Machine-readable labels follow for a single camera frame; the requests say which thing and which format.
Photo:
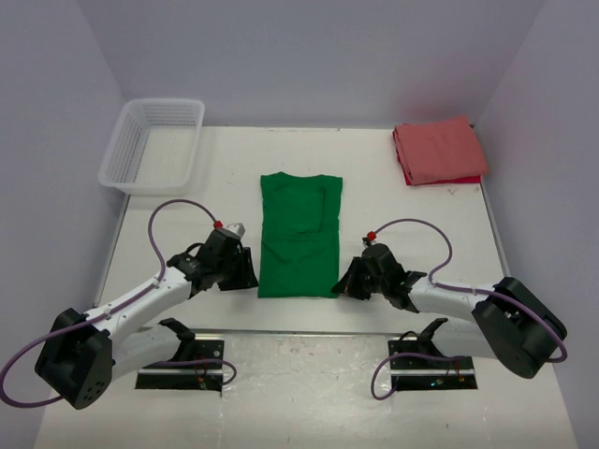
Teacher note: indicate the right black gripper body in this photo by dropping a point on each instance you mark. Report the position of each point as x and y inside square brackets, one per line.
[361, 284]

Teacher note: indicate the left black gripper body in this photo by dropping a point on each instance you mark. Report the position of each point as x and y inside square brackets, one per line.
[234, 273]

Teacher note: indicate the green t shirt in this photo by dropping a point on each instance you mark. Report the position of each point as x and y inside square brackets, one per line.
[300, 247]

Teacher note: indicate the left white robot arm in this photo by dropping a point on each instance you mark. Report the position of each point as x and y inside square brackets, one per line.
[87, 351]

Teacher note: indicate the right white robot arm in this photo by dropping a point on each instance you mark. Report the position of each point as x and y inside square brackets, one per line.
[505, 321]

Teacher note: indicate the white plastic basket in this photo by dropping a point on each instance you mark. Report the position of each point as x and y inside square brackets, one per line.
[153, 147]

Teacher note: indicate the folded pink t shirt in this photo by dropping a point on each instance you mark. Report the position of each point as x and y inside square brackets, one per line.
[443, 150]

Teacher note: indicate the folded red t shirt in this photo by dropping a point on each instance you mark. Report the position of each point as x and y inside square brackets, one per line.
[465, 180]

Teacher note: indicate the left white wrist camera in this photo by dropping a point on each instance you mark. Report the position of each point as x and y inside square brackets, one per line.
[234, 231]

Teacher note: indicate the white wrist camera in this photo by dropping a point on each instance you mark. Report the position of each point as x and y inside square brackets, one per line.
[369, 239]
[234, 231]

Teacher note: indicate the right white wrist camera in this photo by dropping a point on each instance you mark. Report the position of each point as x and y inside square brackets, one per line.
[369, 239]

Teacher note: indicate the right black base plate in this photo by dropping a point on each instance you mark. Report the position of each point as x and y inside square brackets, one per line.
[417, 374]

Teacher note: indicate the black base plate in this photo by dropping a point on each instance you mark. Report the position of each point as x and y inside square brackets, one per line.
[417, 374]
[199, 377]

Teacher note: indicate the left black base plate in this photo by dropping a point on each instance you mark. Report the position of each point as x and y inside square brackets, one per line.
[199, 377]

